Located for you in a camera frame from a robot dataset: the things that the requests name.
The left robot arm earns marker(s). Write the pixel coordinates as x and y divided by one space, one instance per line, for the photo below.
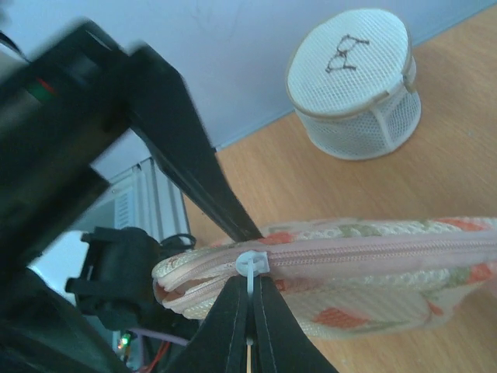
40 330

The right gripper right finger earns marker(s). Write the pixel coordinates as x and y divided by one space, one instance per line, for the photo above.
280 343

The white round mesh laundry bag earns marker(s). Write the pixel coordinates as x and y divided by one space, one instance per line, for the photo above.
352 84

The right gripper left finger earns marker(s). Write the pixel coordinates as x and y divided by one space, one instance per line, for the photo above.
220 343

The aluminium mounting rail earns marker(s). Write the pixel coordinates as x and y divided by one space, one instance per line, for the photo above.
146 198

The white zipper pull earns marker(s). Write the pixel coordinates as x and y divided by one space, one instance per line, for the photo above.
250 265

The floral mesh laundry bag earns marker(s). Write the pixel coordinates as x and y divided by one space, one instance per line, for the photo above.
345 278

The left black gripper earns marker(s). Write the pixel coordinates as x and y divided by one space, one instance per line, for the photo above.
61 111

